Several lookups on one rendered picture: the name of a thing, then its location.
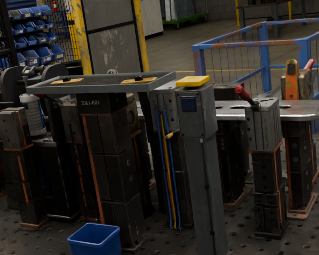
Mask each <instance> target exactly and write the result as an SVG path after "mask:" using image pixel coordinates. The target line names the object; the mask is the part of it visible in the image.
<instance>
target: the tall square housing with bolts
mask: <svg viewBox="0 0 319 255"><path fill-rule="evenodd" d="M176 82H177V81H170V82H168V83H166V84H164V85H162V86H160V87H158V88H156V89H154V90H152V91H150V92H148V94H149V101H150V108H151V115H152V122H153V132H155V133H157V140H158V147H159V154H160V158H161V165H162V169H163V170H162V171H161V178H162V185H163V192H164V199H165V208H166V215H167V221H166V224H165V225H166V226H165V225H163V226H165V228H169V229H170V228H171V229H173V230H183V231H185V230H187V229H188V230H191V229H192V228H193V227H194V219H193V212H192V204H191V196H190V188H189V180H188V172H187V164H186V156H185V149H184V141H183V138H181V137H180V131H179V132H177V133H174V134H173V135H172V136H171V137H170V138H169V139H168V140H167V141H166V140H164V137H165V136H166V135H168V134H169V133H171V132H173V131H176V130H178V129H179V121H178V114H177V106H176V98H175V90H177V89H179V88H180V87H176Z"/></svg>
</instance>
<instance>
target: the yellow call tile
mask: <svg viewBox="0 0 319 255"><path fill-rule="evenodd" d="M209 80H210V76H187V77H185V78H183V79H181V80H179V81H177V82H176V87H188V88H189V89H195V88H198V87H200V86H201V85H203V84H205V83H206V82H208V81H209Z"/></svg>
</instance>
